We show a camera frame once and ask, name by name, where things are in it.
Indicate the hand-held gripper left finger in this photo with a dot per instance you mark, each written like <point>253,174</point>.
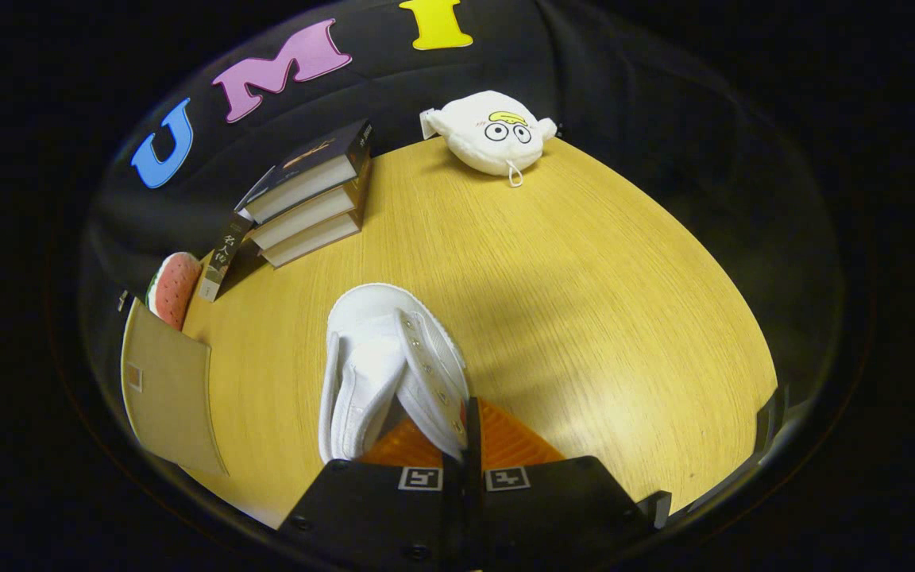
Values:
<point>370,516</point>

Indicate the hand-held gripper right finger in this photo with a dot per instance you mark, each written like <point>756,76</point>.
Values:
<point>473,437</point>

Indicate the white canvas shoe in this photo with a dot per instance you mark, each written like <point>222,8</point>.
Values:
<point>378,357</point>

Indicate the beige fabric storage box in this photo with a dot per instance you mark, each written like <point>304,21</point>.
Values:
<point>171,389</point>

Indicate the brown cover book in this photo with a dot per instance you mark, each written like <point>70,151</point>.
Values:
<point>310,242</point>
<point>306,214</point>

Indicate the white portrait cover book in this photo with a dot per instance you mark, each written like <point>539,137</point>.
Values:
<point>223,258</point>

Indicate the white cartoon face plush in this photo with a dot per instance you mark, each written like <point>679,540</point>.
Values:
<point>481,139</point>

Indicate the watermelon slice plush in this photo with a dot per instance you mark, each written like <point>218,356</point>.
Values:
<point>175,290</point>

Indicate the black cover book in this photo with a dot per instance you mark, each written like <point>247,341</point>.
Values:
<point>306,171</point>

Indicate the black backdrop cloth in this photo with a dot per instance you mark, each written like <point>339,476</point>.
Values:
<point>648,95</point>

